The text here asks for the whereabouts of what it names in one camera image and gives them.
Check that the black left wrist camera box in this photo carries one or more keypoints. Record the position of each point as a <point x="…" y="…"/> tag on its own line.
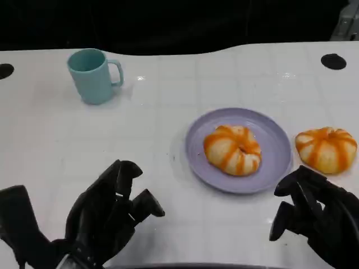
<point x="16" y="215"/>

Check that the orange white toy bread roll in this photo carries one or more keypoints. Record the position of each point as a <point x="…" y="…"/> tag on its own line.
<point x="231" y="151"/>
<point x="326" y="151"/>

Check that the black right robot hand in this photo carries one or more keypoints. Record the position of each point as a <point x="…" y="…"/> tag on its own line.
<point x="333" y="221"/>

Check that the pale green mug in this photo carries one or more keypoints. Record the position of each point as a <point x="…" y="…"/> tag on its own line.
<point x="91" y="81"/>

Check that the lilac plate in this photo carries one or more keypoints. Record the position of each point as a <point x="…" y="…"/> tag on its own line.
<point x="275" y="168"/>

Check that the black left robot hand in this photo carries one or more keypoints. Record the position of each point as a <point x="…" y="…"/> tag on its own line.
<point x="95" y="215"/>

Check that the grey background equipment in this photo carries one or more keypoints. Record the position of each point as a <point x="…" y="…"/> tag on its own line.
<point x="346" y="22"/>

